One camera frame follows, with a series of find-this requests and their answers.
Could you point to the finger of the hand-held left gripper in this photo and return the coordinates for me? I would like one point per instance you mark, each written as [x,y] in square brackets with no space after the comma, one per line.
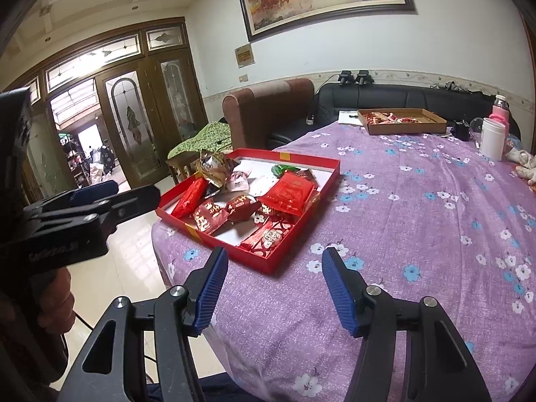
[92,192]
[134,205]

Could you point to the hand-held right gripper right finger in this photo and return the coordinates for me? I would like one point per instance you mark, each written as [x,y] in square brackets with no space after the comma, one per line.
[339,293]

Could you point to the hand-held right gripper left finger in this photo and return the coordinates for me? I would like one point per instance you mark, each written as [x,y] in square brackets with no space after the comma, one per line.
[209,293]

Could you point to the long red snack packet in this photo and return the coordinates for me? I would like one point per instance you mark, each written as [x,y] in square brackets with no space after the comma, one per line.
[190,199]

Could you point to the red gift box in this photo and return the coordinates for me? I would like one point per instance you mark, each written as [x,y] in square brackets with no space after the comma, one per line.
[305,234]

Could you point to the dark red snack packet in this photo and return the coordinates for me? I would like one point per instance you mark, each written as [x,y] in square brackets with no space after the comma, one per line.
[209,215]

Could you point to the red heart-patterned snack packet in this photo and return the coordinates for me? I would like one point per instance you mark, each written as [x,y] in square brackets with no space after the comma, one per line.
[268,236]

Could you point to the gold brown snack packet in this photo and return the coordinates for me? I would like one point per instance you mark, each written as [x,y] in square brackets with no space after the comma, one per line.
[211,167]

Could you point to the red candy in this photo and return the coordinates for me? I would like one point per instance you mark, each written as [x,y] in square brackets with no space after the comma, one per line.
[242,208]

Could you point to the wide red snack packet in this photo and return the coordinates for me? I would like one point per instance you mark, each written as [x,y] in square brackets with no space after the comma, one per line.
[289,192]

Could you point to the dark brown snack packet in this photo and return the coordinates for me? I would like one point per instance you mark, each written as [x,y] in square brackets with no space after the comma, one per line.
[305,173]

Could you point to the green snack packet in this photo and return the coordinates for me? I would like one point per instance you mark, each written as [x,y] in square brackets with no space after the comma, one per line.
[282,170]

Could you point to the person's left hand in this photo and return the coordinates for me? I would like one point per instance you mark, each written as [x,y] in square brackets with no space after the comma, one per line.
[58,297]

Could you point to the wooden stool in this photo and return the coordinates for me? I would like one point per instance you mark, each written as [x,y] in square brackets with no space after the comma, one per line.
[182,167]

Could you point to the wooden glass door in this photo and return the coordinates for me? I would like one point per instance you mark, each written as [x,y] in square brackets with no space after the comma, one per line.
[125,113]

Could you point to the green patterned cloth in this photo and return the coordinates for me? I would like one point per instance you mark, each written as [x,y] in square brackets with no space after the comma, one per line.
[201,138]

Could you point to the purple floral tablecloth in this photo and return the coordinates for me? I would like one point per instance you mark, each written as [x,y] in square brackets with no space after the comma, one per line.
[418,217]

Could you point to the brown armchair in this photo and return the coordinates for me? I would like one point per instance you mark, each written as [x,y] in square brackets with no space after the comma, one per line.
[268,113]

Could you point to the white paper sheet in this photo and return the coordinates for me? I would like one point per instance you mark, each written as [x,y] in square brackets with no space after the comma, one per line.
[349,117]

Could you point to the brown cardboard tray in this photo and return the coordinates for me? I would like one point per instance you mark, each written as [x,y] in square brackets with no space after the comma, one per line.
[402,127]

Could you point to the small black object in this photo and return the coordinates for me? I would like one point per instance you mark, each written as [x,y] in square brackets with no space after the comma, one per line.
[461,131]

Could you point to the black leather sofa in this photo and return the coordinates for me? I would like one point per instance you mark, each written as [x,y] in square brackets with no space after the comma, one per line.
[398,96]

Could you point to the black devices on sofa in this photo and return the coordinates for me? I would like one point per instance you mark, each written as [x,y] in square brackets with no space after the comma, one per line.
[356,78]

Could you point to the white plastic jar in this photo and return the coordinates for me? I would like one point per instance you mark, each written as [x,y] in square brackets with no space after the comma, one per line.
[492,140]

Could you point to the white cloth gloves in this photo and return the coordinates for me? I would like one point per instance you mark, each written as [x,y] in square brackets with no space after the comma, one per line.
[523,163]

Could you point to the pink thermos bottle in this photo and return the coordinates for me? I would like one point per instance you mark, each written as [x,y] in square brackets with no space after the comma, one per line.
[501,111]

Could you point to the wall socket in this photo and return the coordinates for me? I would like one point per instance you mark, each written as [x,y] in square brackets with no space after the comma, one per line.
[243,78]

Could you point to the small gold wall plaque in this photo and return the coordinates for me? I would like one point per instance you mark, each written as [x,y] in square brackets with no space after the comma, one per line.
[244,55]

